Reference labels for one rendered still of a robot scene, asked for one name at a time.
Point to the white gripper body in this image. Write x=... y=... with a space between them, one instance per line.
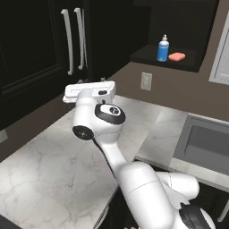
x=89 y=86

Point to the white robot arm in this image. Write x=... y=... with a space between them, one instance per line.
x=143 y=190

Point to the black open cabinet door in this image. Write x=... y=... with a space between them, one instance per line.
x=119 y=35

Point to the wide black cabinet door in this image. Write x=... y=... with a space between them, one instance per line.
x=29 y=50

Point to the blue soap dispenser bottle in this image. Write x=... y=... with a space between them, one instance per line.
x=162 y=51

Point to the pink bar soap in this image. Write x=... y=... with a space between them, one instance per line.
x=176 y=56

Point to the grey kitchen sink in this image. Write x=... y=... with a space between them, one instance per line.
x=205 y=143

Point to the white wall outlet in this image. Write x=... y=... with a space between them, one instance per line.
x=146 y=81
x=2 y=136

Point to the open black wall cabinet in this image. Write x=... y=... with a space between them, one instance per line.
x=182 y=27

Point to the grey window frame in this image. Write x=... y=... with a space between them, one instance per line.
x=221 y=53

